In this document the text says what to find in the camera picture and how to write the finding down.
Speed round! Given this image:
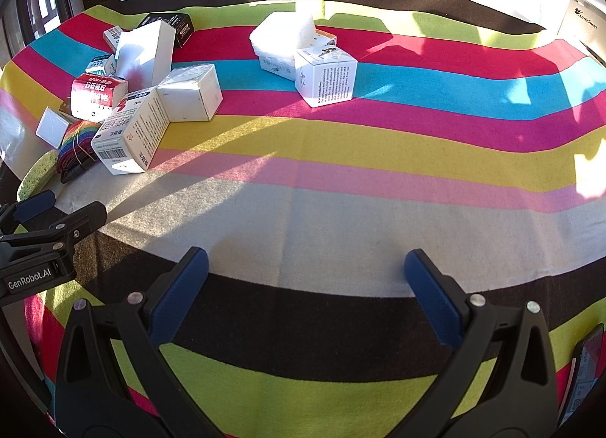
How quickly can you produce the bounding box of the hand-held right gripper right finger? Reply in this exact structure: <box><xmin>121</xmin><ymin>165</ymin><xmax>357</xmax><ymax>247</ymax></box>
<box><xmin>398</xmin><ymin>249</ymin><xmax>559</xmax><ymax>438</ymax></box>

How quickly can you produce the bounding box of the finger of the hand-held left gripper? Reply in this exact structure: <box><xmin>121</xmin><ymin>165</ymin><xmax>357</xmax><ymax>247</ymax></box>
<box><xmin>0</xmin><ymin>201</ymin><xmax>109</xmax><ymax>263</ymax></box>
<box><xmin>0</xmin><ymin>189</ymin><xmax>56</xmax><ymax>233</ymax></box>

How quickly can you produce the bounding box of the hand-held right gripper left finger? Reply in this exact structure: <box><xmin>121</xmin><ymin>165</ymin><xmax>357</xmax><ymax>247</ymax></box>
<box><xmin>54</xmin><ymin>246</ymin><xmax>223</xmax><ymax>438</ymax></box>

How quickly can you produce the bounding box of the green sponge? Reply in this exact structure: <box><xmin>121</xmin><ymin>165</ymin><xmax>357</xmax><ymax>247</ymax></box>
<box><xmin>16</xmin><ymin>150</ymin><xmax>60</xmax><ymax>202</ymax></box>

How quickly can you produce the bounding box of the rainbow striped strap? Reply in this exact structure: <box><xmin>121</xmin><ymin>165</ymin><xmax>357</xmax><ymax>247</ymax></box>
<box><xmin>56</xmin><ymin>119</ymin><xmax>101</xmax><ymax>183</ymax></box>

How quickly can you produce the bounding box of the white box with barcode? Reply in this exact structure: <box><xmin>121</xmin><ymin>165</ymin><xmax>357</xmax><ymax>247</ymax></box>
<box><xmin>91</xmin><ymin>88</ymin><xmax>170</xmax><ymax>176</ymax></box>

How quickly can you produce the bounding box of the small teal and white box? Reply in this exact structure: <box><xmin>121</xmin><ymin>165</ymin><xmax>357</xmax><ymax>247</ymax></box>
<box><xmin>86</xmin><ymin>54</ymin><xmax>117</xmax><ymax>76</ymax></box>

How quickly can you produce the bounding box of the white cube box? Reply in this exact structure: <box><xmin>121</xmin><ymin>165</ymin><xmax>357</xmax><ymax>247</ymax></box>
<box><xmin>156</xmin><ymin>63</ymin><xmax>223</xmax><ymax>122</ymax></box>

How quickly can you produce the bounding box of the tall plain white box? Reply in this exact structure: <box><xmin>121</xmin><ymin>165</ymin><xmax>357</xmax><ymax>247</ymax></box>
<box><xmin>115</xmin><ymin>20</ymin><xmax>175</xmax><ymax>89</ymax></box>

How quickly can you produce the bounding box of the white box with black text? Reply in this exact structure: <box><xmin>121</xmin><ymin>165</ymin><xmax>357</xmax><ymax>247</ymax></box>
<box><xmin>294</xmin><ymin>46</ymin><xmax>358</xmax><ymax>108</ymax></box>

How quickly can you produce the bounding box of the small white square box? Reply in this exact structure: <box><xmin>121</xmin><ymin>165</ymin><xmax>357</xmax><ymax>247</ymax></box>
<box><xmin>36</xmin><ymin>107</ymin><xmax>70</xmax><ymax>150</ymax></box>

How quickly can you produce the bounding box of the colourful striped blanket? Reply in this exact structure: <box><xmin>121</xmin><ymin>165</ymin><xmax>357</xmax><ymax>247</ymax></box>
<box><xmin>0</xmin><ymin>0</ymin><xmax>606</xmax><ymax>438</ymax></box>

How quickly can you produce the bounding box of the smartphone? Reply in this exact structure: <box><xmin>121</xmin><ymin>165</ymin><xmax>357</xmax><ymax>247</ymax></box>
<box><xmin>559</xmin><ymin>323</ymin><xmax>606</xmax><ymax>424</ymax></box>

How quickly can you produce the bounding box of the small white and red box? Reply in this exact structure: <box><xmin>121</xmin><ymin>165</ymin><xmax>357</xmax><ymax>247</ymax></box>
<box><xmin>103</xmin><ymin>26</ymin><xmax>131</xmax><ymax>53</ymax></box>

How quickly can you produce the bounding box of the flat white box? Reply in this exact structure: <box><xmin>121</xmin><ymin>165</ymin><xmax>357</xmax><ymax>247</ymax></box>
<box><xmin>258</xmin><ymin>27</ymin><xmax>338</xmax><ymax>81</ymax></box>

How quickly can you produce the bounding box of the white appliance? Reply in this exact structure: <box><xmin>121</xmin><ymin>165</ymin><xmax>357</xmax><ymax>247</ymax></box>
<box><xmin>558</xmin><ymin>0</ymin><xmax>606</xmax><ymax>65</ymax></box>

